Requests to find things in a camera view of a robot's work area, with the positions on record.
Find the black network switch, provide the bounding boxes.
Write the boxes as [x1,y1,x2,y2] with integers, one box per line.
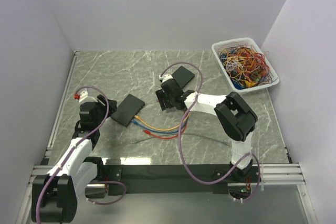
[111,94,145,127]
[172,66,195,89]

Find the orange ethernet cable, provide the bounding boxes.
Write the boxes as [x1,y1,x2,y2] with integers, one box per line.
[134,111,190,132]

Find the blue ethernet cable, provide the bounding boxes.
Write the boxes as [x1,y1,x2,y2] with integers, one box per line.
[130,111,191,134]

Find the red ethernet cable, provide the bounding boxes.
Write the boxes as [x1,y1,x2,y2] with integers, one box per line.
[142,99,190,140]

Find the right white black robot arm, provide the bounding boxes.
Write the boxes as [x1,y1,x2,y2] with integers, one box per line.
[156,74,258,182]

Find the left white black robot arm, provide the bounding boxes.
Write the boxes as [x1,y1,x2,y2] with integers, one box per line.
[31,91,117,223]

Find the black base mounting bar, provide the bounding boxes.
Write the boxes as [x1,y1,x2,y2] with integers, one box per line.
[104,165,260,194]

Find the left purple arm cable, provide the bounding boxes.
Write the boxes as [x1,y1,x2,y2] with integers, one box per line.
[35,86,110,223]

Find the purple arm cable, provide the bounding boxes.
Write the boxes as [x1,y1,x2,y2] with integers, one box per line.
[160,62,262,185]
[35,86,110,223]

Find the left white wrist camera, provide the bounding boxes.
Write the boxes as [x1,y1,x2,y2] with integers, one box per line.
[74,89,97,104]

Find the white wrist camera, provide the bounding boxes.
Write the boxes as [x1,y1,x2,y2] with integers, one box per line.
[74,89,97,104]
[159,74,173,83]

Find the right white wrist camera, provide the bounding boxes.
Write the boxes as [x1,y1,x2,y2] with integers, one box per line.
[159,74,173,83]

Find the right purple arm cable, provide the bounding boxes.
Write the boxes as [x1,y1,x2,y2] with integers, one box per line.
[160,62,262,185]

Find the grey ethernet cable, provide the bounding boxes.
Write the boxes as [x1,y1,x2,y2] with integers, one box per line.
[131,133,233,146]

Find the tangled colourful wires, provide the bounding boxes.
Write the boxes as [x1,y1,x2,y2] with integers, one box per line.
[218,44,272,88]

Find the aluminium rail frame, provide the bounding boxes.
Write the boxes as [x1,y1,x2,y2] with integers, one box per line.
[32,50,305,185]

